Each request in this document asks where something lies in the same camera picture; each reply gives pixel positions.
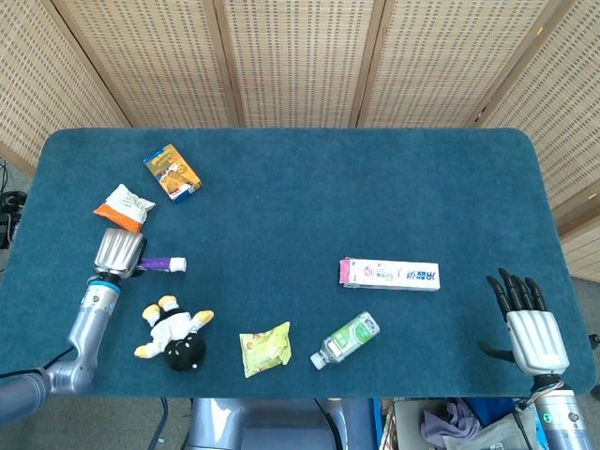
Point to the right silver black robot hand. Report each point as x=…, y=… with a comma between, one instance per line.
x=534, y=337

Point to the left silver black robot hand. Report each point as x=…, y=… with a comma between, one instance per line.
x=117, y=250

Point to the purple and white tube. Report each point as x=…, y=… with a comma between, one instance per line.
x=164, y=264

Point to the white pink toothpaste box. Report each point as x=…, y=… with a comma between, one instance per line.
x=389, y=275

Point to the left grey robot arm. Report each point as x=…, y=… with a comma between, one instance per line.
x=89, y=323

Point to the orange blue snack box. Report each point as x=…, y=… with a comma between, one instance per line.
x=173, y=173

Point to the clear bottle green label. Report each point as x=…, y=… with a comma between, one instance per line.
x=347, y=340

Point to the orange white snack packet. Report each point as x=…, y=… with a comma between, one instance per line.
x=124, y=208

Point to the plush doll black head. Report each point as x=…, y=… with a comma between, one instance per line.
x=175, y=333

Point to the grey fabric bag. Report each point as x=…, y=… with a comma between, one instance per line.
x=492, y=431

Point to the purple cloth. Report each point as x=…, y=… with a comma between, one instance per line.
x=445, y=422

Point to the yellow green snack bag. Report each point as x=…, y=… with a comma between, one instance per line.
x=265, y=349

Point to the blue felt table cover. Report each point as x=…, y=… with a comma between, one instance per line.
x=304, y=211

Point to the grey robot torso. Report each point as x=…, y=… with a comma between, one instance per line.
x=281, y=424

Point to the woven wooden folding screen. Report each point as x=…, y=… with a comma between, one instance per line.
x=300, y=61

